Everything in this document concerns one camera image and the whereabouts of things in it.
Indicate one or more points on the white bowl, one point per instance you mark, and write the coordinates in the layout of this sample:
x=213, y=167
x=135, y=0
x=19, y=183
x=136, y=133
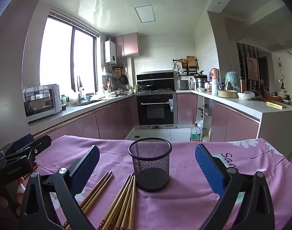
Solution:
x=200, y=89

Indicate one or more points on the hanging frying pan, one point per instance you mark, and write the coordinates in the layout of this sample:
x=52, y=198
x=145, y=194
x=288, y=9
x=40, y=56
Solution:
x=123, y=79

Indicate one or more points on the teal plastic bag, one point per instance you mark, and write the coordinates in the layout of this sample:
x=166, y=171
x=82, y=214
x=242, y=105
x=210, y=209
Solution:
x=232, y=80

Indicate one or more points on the white countertop oven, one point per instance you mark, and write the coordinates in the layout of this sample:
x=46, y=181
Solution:
x=40, y=103

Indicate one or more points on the pink base cabinets with sink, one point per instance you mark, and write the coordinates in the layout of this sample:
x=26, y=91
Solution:
x=107, y=119

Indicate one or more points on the white plastic bag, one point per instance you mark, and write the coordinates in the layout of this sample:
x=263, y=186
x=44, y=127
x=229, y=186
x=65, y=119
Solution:
x=246, y=95

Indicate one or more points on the cooking oil bottle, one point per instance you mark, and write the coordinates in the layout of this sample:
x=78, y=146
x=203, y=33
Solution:
x=195, y=134

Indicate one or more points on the kitchen window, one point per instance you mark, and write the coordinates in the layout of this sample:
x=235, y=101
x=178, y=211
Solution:
x=57, y=52

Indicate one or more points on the flat yellow box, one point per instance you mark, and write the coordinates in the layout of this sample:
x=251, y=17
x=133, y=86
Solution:
x=276, y=104

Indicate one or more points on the chrome kitchen faucet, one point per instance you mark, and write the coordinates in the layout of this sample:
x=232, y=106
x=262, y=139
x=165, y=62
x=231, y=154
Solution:
x=79, y=88

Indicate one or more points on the white lidded pot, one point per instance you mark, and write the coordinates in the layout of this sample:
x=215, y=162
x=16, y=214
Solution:
x=282, y=95

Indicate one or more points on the black mesh pen holder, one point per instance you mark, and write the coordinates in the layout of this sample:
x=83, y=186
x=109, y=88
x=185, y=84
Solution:
x=150, y=170

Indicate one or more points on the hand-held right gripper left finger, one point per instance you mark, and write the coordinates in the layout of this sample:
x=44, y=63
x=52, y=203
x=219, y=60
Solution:
x=88, y=167

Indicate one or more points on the pink kettle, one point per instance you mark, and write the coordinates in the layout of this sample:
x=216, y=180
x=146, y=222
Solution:
x=214, y=73

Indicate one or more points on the black range hood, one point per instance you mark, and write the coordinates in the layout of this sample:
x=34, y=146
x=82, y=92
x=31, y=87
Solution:
x=155, y=77

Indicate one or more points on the person's left hand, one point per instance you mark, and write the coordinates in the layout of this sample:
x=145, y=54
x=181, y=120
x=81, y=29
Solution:
x=20, y=182

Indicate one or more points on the dark vase with branches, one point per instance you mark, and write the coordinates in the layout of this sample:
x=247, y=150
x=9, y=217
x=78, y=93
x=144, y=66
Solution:
x=282, y=83

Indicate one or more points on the framed wall painting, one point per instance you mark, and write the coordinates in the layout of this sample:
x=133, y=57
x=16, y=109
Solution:
x=252, y=68

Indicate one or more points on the striped wall panel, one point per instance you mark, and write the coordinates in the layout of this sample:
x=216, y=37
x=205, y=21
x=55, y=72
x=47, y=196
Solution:
x=241, y=60

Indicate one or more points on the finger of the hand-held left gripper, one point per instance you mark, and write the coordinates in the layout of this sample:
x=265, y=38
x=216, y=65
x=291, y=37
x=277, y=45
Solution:
x=41, y=143
x=25, y=139

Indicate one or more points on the black wok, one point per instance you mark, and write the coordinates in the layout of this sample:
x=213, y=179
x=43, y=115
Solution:
x=144, y=87

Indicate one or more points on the pink wall cabinet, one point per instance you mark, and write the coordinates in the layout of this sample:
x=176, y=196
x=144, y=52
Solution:
x=126, y=44

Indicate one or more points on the black wall rack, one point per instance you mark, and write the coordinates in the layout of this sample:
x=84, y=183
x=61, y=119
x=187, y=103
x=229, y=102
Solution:
x=191, y=70

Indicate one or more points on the square ceiling light panel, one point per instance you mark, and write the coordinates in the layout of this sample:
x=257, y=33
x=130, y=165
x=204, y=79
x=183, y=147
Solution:
x=145, y=14

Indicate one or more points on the pink peninsula base cabinets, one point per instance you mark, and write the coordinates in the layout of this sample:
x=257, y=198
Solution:
x=241, y=124

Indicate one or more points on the stainless steel pot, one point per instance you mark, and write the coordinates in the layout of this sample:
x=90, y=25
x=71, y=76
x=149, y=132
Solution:
x=200, y=83

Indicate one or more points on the white wall water heater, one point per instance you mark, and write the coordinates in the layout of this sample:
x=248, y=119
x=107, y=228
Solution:
x=110, y=51

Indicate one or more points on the silver boxy appliance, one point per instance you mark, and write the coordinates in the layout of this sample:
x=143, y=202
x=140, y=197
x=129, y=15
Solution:
x=182, y=85

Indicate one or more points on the black built-in oven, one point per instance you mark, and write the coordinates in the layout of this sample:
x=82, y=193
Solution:
x=155, y=110

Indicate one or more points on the bunch of wooden chopsticks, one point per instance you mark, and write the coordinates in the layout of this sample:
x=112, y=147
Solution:
x=122, y=198

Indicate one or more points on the pink floral tablecloth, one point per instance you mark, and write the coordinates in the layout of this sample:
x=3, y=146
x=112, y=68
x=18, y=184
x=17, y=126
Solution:
x=184, y=208

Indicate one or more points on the wooden cutting board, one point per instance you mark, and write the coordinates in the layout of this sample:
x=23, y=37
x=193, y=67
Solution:
x=191, y=61

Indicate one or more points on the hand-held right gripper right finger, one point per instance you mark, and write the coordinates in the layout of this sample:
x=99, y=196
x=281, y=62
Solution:
x=209, y=170

